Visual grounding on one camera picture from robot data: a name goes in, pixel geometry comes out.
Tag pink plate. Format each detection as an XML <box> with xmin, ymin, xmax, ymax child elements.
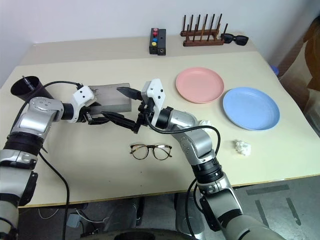
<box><xmin>175</xmin><ymin>67</ymin><xmax>225</xmax><ymax>104</ymax></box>

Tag white cable under table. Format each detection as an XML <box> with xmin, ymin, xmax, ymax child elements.
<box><xmin>37</xmin><ymin>206</ymin><xmax>111</xmax><ymax>225</ymax></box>

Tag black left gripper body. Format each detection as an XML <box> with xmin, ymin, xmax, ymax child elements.
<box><xmin>80</xmin><ymin>99</ymin><xmax>103</xmax><ymax>125</ymax></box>

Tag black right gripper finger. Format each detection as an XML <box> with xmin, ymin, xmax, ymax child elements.
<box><xmin>101</xmin><ymin>111</ymin><xmax>138</xmax><ymax>133</ymax></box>
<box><xmin>116</xmin><ymin>86</ymin><xmax>143</xmax><ymax>101</ymax></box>

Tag marker with grey cap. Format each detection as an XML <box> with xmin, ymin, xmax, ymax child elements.
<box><xmin>21</xmin><ymin>75</ymin><xmax>35</xmax><ymax>91</ymax></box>

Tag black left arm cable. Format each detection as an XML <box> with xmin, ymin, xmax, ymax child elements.
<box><xmin>14</xmin><ymin>80</ymin><xmax>84</xmax><ymax>240</ymax></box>

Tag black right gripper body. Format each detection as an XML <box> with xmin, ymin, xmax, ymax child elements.
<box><xmin>131</xmin><ymin>97</ymin><xmax>156</xmax><ymax>134</ymax></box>

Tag black table leg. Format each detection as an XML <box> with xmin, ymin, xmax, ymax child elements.
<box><xmin>134</xmin><ymin>197</ymin><xmax>146</xmax><ymax>227</ymax></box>

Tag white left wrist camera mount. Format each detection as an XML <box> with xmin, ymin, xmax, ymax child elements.
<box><xmin>71</xmin><ymin>85</ymin><xmax>97</xmax><ymax>123</ymax></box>

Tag black cup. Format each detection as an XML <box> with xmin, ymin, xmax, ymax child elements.
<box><xmin>10</xmin><ymin>75</ymin><xmax>55</xmax><ymax>103</ymax></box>

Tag black box with coloured buttons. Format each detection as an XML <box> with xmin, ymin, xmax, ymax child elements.
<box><xmin>149</xmin><ymin>27</ymin><xmax>160</xmax><ymax>55</ymax></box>

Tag plain black box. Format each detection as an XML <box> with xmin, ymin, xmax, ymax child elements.
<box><xmin>156</xmin><ymin>28</ymin><xmax>168</xmax><ymax>56</ymax></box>

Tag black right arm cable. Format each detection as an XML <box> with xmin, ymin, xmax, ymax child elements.
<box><xmin>145</xmin><ymin>114</ymin><xmax>222</xmax><ymax>240</ymax></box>

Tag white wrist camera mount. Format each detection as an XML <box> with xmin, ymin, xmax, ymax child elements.
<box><xmin>71</xmin><ymin>85</ymin><xmax>97</xmax><ymax>123</ymax></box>
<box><xmin>140</xmin><ymin>78</ymin><xmax>166</xmax><ymax>126</ymax></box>

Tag black sunglasses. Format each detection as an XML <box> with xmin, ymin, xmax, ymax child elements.
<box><xmin>220</xmin><ymin>32</ymin><xmax>250</xmax><ymax>47</ymax></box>

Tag brown cardboard box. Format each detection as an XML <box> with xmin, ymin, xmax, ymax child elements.
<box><xmin>276</xmin><ymin>18</ymin><xmax>320</xmax><ymax>141</ymax></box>

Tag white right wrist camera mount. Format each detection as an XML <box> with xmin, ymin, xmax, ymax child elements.
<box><xmin>140</xmin><ymin>78</ymin><xmax>166</xmax><ymax>126</ymax></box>

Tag brown wooden plate rack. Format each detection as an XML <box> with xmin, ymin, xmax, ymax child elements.
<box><xmin>180</xmin><ymin>13</ymin><xmax>229</xmax><ymax>48</ymax></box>

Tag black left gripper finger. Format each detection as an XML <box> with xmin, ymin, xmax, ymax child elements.
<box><xmin>88</xmin><ymin>116</ymin><xmax>111</xmax><ymax>126</ymax></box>

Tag grey rectangular tray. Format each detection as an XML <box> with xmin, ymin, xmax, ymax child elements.
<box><xmin>88</xmin><ymin>83</ymin><xmax>133</xmax><ymax>117</ymax></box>

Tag tortoiseshell eyeglasses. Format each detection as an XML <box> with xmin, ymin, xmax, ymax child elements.
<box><xmin>129</xmin><ymin>143</ymin><xmax>174</xmax><ymax>161</ymax></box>

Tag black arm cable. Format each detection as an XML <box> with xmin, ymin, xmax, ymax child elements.
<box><xmin>145</xmin><ymin>114</ymin><xmax>222</xmax><ymax>240</ymax></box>
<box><xmin>14</xmin><ymin>80</ymin><xmax>84</xmax><ymax>240</ymax></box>

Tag blue plate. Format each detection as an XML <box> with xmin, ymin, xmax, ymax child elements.
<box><xmin>222</xmin><ymin>86</ymin><xmax>281</xmax><ymax>132</ymax></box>

